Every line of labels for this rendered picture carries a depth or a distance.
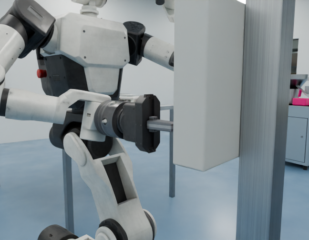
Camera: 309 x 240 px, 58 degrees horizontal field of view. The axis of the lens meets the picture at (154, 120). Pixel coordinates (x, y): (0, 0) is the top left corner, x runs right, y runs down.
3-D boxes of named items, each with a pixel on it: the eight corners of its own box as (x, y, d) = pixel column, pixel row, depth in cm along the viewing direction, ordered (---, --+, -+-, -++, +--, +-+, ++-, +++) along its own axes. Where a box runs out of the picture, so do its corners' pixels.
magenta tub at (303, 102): (292, 105, 335) (292, 97, 334) (296, 105, 342) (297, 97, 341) (305, 106, 322) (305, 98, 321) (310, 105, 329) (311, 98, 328)
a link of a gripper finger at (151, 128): (179, 125, 56) (156, 123, 60) (169, 127, 53) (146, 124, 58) (179, 134, 56) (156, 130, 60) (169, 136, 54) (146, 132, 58)
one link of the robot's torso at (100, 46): (19, 109, 101) (13, 7, 96) (97, 104, 126) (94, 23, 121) (60, 115, 81) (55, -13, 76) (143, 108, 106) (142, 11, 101)
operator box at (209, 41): (171, 164, 45) (172, -5, 41) (223, 146, 57) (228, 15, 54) (203, 173, 41) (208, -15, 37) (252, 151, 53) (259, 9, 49)
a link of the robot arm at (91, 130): (104, 97, 64) (77, 95, 71) (97, 143, 63) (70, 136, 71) (139, 105, 72) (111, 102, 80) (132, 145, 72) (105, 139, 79)
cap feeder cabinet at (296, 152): (259, 159, 374) (262, 103, 364) (282, 153, 407) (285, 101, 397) (306, 171, 323) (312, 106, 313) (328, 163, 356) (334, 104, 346)
